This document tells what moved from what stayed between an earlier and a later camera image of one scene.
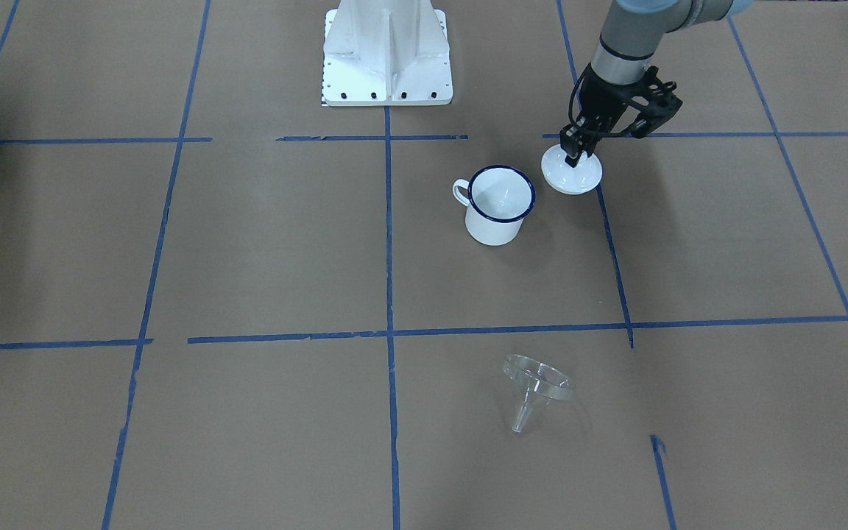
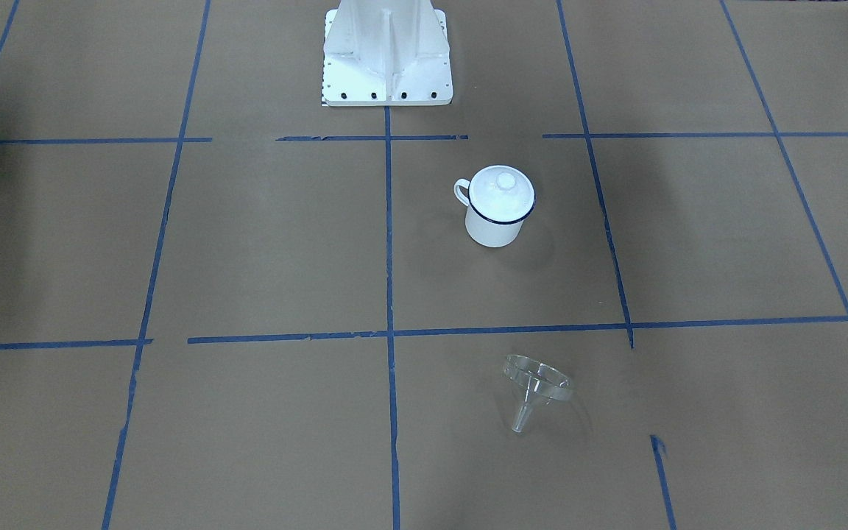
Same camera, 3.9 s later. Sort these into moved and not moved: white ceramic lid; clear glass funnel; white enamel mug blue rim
Moved: white ceramic lid
Not moved: white enamel mug blue rim; clear glass funnel
